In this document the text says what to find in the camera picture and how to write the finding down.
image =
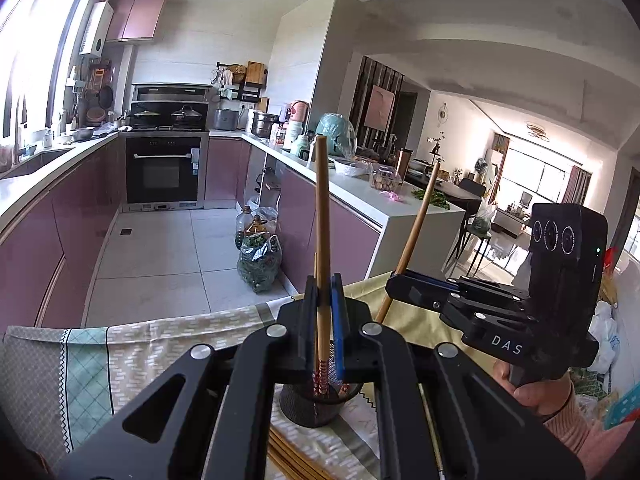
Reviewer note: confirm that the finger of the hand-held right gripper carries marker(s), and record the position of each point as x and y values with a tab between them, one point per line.
431	280
420	292

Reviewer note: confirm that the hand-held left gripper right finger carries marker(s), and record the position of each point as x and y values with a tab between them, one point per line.
337	325

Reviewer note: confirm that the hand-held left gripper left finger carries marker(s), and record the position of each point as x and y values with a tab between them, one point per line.
311	320

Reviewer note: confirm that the wooden chopstick red patterned tip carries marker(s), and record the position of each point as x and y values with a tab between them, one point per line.
415	230
321	210

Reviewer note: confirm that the black mesh utensil holder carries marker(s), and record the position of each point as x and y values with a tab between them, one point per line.
300	410

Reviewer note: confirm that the group of wooden chopsticks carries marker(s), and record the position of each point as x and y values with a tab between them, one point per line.
290	460

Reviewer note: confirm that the person's right forearm pink sleeve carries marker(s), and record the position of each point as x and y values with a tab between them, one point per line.
590	440

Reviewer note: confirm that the person's right hand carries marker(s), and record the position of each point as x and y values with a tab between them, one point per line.
535	396

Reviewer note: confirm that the plastic bag of greens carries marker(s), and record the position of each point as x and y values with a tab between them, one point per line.
260	262

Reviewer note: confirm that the white plastic bags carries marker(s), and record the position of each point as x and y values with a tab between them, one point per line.
604	335

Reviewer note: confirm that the bunch of leafy greens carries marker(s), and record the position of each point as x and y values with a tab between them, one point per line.
435	197

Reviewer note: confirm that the dark dining table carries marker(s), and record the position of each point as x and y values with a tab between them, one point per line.
457	197

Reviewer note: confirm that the brown curtain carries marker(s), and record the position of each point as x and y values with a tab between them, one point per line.
578	185

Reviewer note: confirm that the living room window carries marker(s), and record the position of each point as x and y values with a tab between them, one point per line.
535	182

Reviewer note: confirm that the pink base cabinets with white end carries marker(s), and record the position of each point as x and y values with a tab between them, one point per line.
320	220

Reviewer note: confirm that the dining chair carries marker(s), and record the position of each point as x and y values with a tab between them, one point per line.
472	187

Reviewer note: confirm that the plastic oil bottle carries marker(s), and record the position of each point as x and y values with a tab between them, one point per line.
244	227

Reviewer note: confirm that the white bowl with plastic wrap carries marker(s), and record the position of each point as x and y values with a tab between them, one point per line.
350	167

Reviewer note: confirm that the patchwork printed tablecloth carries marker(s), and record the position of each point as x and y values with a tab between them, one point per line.
150	345

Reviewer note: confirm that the mint green jar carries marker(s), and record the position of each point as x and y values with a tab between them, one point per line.
303	146

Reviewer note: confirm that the teal appliance under plastic cover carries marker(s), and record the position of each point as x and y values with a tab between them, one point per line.
336	132

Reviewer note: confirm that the round steel stock pot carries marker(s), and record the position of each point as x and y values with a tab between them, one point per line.
264	124

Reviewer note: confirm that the dark slatted partition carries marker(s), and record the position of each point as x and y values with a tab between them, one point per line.
360	90

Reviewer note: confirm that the built-in black oven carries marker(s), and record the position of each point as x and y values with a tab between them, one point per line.
165	175

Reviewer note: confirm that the pink electric kettle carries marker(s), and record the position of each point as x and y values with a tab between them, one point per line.
299	111

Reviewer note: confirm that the square steel container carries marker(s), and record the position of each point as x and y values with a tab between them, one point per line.
225	120

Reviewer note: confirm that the black pot with glass lid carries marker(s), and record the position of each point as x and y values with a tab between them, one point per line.
186	114

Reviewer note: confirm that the wooden cutting board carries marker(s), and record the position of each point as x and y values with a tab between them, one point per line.
254	73

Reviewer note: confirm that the wok with glass lid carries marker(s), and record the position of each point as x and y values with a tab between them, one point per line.
146	116

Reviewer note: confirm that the pink base cabinets under sink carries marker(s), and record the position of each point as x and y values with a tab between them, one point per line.
65	220

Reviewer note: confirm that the black range hood stove unit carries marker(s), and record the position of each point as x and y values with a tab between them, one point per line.
170	94

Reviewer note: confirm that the kitchen faucet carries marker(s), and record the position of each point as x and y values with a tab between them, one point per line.
19	130

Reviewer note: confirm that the kitchen window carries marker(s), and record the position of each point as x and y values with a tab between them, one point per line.
35	50

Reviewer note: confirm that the round wall clock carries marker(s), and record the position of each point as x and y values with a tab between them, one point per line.
441	114

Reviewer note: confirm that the pink wall picture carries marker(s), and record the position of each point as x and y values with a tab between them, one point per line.
378	107

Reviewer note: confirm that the black wall storage rack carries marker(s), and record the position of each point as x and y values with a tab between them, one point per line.
240	87

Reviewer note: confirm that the wall rack of hanging cookware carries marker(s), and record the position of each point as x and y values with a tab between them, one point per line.
95	92

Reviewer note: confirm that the pink upper wall cabinet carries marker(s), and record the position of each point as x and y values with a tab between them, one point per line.
135	15

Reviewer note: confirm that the white wall water heater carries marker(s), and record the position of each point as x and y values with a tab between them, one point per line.
97	27

